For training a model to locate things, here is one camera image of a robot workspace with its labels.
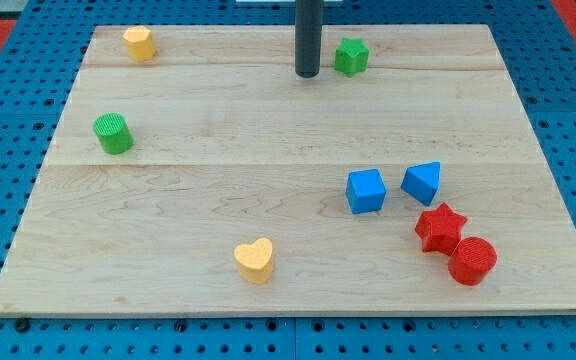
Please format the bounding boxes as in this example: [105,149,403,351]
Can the red star block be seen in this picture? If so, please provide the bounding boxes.
[414,203,468,256]

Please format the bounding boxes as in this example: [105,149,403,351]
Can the green cylinder block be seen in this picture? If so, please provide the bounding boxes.
[93,113,134,155]

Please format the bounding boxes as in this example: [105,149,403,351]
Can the red cylinder block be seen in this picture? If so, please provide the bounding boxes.
[448,237,498,286]

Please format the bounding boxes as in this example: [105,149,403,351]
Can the green star block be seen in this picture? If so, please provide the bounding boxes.
[334,37,370,77]

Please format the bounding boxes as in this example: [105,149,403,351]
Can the blue perforated base panel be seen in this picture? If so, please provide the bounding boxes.
[0,0,576,359]

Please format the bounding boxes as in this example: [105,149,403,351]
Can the blue cube block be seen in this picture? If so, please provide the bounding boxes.
[345,169,387,214]

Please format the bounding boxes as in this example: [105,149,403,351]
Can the blue triangle block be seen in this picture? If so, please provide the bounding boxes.
[400,162,441,206]

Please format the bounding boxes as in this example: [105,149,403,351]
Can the light wooden board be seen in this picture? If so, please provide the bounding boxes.
[0,25,576,319]

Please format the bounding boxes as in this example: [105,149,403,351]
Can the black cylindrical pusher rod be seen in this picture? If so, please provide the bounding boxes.
[295,0,323,78]

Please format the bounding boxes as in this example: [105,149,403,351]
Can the yellow heart block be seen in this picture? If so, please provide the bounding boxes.
[233,238,274,285]

